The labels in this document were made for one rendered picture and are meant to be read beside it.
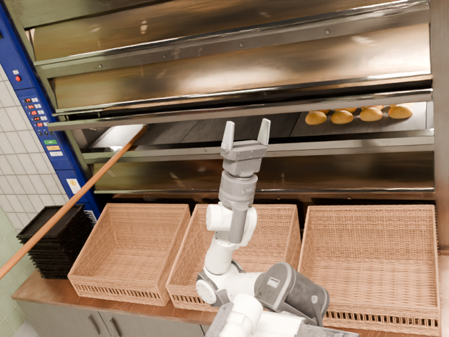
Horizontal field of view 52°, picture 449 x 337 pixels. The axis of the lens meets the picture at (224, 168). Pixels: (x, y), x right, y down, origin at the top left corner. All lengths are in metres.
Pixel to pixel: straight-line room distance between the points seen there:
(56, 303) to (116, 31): 1.47
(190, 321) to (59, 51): 1.43
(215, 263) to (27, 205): 2.19
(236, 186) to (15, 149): 2.11
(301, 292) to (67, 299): 1.78
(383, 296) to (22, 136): 2.12
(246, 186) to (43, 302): 1.91
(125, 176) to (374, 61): 1.46
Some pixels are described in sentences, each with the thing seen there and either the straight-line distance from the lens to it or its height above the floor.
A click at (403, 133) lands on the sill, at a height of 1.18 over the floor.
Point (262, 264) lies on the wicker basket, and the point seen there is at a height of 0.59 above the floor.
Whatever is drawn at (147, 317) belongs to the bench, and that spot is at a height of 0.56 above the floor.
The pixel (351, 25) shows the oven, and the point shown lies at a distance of 1.85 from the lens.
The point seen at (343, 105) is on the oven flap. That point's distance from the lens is 1.80.
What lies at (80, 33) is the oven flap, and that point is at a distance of 2.34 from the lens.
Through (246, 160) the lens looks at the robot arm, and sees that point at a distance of 1.09.
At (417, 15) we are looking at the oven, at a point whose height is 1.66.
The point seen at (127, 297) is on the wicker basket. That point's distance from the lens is 2.45.
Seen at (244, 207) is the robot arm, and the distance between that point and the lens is 1.11.
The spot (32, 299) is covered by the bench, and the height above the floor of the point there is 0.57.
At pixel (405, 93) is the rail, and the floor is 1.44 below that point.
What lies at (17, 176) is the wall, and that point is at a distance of 3.18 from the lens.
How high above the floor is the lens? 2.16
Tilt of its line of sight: 29 degrees down
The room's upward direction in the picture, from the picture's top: 16 degrees counter-clockwise
